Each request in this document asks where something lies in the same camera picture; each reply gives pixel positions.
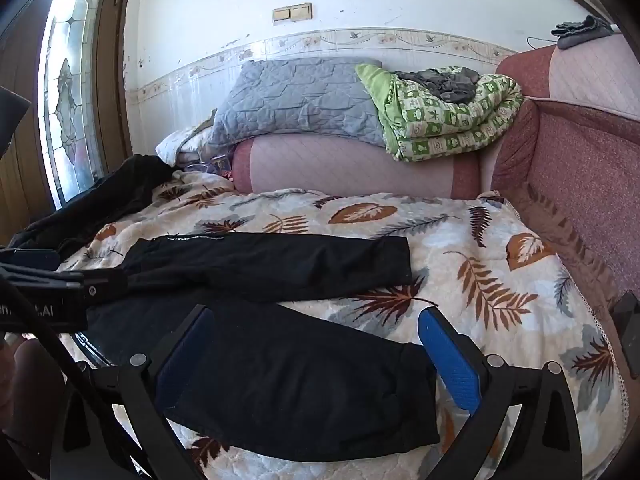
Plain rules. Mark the black garment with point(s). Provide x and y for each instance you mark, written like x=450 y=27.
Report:
x=115 y=195

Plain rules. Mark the grey crumpled cloth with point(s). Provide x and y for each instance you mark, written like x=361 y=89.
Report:
x=445 y=82

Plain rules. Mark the green patterned quilt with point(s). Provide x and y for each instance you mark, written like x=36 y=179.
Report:
x=445 y=125

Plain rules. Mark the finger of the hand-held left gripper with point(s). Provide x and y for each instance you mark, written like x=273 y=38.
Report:
x=102 y=290

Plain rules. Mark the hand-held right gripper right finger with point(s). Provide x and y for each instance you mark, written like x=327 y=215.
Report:
x=450 y=360

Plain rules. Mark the white cloth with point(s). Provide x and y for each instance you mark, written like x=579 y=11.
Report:
x=175 y=145

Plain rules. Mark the beige wall switch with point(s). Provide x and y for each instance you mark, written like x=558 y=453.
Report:
x=292 y=12

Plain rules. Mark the pink bolster cushion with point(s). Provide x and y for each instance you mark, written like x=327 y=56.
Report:
x=575 y=170

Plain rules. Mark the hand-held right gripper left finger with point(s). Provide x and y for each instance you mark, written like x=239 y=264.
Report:
x=184 y=357

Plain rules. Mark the grey folded cloth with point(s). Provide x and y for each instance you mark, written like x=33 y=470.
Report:
x=580 y=32

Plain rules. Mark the wooden stained glass door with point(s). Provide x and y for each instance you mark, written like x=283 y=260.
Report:
x=70 y=95

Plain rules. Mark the black pants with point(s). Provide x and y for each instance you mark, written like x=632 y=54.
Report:
x=285 y=380

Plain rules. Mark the leaf print blanket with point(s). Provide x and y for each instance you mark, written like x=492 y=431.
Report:
x=500 y=260

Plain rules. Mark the clear plastic bag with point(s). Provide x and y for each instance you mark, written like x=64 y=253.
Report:
x=215 y=162

